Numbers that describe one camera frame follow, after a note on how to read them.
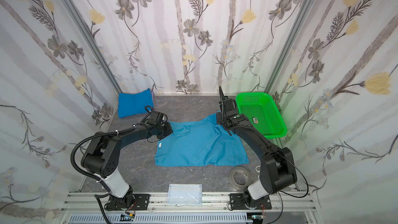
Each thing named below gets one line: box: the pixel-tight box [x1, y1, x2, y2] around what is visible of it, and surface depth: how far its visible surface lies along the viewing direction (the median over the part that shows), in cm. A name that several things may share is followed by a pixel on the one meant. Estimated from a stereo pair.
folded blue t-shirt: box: [117, 88, 155, 119], surface depth 117 cm
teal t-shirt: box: [154, 112, 250, 167], surface depth 95 cm
